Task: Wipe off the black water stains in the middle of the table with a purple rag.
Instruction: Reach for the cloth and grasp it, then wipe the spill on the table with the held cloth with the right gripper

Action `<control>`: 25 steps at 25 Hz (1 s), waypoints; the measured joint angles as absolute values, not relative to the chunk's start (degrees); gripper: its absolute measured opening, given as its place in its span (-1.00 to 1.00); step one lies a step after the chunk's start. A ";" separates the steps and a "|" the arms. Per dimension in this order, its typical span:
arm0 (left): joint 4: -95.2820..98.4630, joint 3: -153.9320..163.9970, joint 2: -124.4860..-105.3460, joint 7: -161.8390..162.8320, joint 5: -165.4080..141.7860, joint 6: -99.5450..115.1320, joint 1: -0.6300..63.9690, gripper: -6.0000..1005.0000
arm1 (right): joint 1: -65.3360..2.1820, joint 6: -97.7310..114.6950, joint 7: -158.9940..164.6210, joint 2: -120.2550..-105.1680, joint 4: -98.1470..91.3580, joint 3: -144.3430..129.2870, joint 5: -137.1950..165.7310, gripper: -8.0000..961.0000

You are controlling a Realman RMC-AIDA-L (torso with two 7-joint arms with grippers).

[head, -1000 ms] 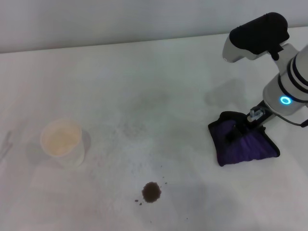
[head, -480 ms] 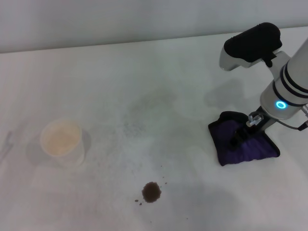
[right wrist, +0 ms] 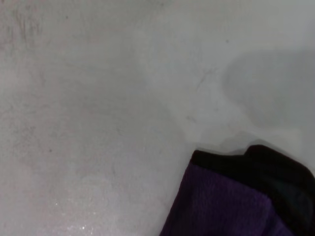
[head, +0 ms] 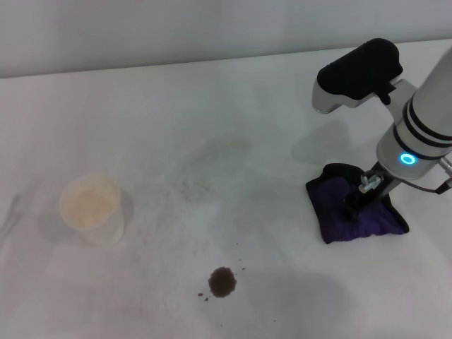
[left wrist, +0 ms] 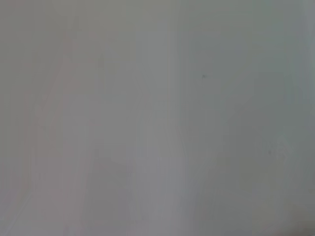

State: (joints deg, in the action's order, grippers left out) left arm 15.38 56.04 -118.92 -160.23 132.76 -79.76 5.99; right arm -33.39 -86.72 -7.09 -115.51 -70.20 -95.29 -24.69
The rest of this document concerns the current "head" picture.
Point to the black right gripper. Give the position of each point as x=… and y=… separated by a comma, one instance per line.
x=379, y=189

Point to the purple rag with black trim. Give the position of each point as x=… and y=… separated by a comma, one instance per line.
x=374, y=222

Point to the white paper cup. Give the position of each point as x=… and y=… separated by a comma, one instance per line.
x=92, y=208

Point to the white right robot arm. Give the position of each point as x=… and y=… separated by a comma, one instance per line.
x=423, y=123

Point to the dark brown liquid stain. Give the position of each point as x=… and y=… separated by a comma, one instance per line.
x=222, y=282

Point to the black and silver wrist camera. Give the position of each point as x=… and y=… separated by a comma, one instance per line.
x=356, y=74

